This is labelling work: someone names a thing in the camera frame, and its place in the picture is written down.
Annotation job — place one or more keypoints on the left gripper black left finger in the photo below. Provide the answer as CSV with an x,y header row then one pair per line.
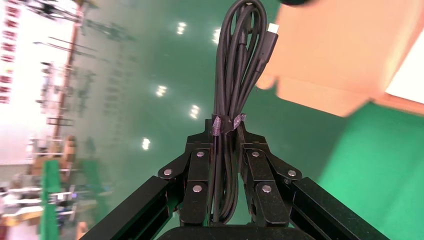
x,y
198,172

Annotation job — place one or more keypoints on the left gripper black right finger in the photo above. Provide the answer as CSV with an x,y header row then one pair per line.
x,y
265,179

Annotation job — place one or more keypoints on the orange cardboard box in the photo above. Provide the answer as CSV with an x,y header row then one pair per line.
x,y
331,59

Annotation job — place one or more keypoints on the green table mat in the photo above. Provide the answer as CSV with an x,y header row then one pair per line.
x,y
374,172

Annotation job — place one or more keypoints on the brown vertical pole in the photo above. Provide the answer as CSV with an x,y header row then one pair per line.
x,y
68,66

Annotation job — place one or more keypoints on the white wall board red signs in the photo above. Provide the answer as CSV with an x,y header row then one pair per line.
x,y
8,49

